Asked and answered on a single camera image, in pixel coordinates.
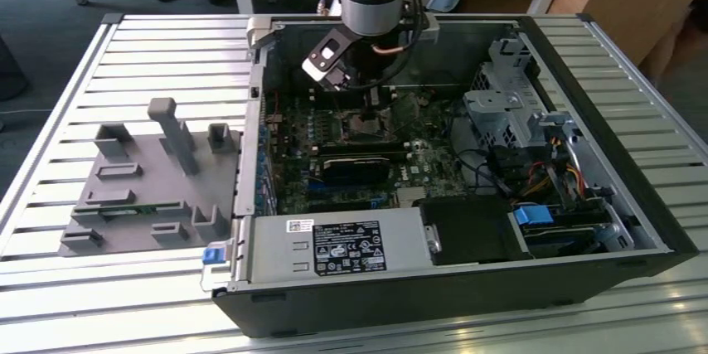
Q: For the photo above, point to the silver square CPU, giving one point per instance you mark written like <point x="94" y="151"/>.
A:
<point x="376" y="128"/>

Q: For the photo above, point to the CPU socket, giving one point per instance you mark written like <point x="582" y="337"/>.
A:
<point x="348" y="128"/>

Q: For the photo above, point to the black RAM slot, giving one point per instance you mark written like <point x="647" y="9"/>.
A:
<point x="359" y="146"/>
<point x="359" y="153"/>

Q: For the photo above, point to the silver box drive cage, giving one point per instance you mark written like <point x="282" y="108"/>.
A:
<point x="487" y="117"/>

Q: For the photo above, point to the perforated metal drive cage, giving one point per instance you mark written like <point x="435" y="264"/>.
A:
<point x="506" y="68"/>

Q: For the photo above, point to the green motherboard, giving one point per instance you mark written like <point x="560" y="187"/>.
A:
<point x="426" y="163"/>

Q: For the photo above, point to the silver chipset heatsink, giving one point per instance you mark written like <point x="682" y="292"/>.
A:
<point x="412" y="195"/>

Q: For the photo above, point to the white code sticker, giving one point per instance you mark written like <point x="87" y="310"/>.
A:
<point x="299" y="225"/>

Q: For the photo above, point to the black plastic shroud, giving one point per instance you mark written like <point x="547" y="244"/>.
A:
<point x="476" y="229"/>

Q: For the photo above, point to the black rating label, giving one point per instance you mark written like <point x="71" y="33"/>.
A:
<point x="348" y="254"/>

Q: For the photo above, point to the blue disk carrier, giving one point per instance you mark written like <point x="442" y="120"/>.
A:
<point x="532" y="216"/>

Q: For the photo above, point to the silver power supply box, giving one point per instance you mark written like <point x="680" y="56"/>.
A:
<point x="276" y="246"/>

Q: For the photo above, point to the grey plastic parts rack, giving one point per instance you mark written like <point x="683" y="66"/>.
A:
<point x="144" y="171"/>

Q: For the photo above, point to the wooden cabinet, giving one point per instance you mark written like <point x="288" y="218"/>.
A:
<point x="636" y="6"/>

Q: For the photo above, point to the green RAM stick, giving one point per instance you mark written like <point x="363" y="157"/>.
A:
<point x="147" y="209"/>

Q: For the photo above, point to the blue case latch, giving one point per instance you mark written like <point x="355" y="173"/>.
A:
<point x="212" y="256"/>

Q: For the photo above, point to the black silver PC case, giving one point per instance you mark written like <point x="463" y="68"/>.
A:
<point x="387" y="312"/>

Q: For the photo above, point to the black wrist camera block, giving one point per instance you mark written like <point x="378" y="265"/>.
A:
<point x="335" y="78"/>

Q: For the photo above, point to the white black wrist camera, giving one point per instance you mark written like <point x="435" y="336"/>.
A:
<point x="327" y="55"/>

